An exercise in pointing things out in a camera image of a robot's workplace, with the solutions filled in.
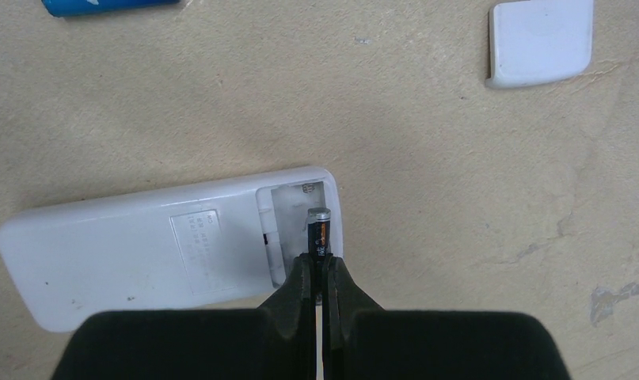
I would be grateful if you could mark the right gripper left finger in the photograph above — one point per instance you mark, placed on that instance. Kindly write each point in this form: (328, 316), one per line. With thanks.
(276, 340)

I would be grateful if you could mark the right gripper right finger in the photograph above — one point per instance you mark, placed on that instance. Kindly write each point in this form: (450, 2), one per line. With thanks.
(361, 340)

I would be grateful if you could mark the white remote control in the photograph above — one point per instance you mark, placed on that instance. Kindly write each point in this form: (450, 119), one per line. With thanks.
(172, 248)

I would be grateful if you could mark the black AAA battery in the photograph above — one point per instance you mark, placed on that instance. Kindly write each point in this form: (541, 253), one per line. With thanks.
(318, 232)

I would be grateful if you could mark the white battery cover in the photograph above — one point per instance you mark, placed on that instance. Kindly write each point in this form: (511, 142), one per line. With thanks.
(533, 43)

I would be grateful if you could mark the blue AAA battery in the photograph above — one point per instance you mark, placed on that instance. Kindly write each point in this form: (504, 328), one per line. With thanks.
(74, 8)

